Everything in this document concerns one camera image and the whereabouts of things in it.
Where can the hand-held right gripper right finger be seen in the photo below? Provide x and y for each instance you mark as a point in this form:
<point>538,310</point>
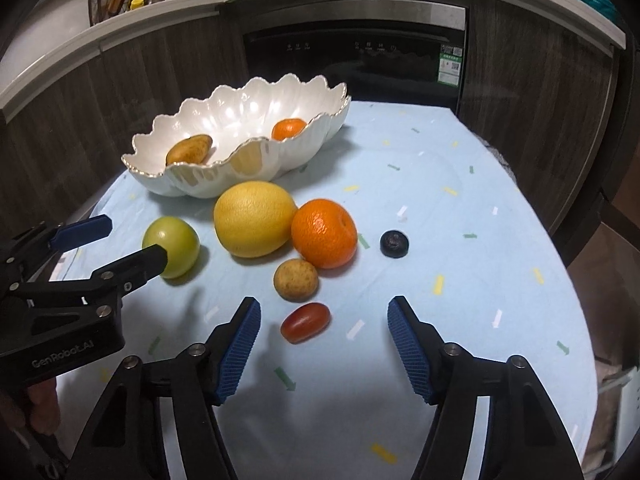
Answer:
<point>407,350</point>

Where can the dark wood cabinet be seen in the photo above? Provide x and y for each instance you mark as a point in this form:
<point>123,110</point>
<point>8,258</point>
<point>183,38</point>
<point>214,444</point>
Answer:
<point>540,110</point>
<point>125,90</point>

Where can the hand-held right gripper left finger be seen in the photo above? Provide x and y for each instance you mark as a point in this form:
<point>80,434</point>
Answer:
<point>240,345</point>

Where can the plaid cloth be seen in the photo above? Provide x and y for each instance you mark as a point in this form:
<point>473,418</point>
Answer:
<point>500,157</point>

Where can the white box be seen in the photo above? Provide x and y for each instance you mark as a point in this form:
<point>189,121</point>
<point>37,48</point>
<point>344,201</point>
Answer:
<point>617,410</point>

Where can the red cherry tomato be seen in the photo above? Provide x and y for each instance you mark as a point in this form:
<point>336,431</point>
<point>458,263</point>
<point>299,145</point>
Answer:
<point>305,323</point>

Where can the blueberry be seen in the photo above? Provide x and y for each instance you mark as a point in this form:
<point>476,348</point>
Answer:
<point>394,243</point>

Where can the yellow mango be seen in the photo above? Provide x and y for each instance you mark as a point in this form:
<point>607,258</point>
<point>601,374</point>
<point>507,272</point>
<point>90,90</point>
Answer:
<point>187,150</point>

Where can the built-in black oven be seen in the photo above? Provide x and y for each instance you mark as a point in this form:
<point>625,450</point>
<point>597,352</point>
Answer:
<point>350,50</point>

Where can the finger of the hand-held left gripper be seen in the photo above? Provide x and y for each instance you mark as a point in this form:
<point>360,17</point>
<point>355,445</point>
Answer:
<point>82,230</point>
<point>145,262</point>

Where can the large yellow lemon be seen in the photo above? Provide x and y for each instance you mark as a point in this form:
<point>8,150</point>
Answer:
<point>255,220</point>

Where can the person's left hand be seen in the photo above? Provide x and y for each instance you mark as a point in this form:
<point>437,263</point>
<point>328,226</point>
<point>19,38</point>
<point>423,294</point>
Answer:
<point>42,405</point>

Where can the white scalloped bowl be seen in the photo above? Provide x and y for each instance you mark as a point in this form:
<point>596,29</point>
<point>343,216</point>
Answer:
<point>235,110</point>

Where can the light blue patterned tablecloth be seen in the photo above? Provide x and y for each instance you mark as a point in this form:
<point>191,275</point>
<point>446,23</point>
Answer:
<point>450,285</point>

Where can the brown longan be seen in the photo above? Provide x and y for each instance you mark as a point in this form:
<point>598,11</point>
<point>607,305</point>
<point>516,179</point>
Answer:
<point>296,280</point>

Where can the green apple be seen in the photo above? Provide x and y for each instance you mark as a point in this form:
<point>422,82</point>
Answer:
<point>175,235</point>

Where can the orange tangerine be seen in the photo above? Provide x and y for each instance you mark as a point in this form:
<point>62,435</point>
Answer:
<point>289,130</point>
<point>324,234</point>

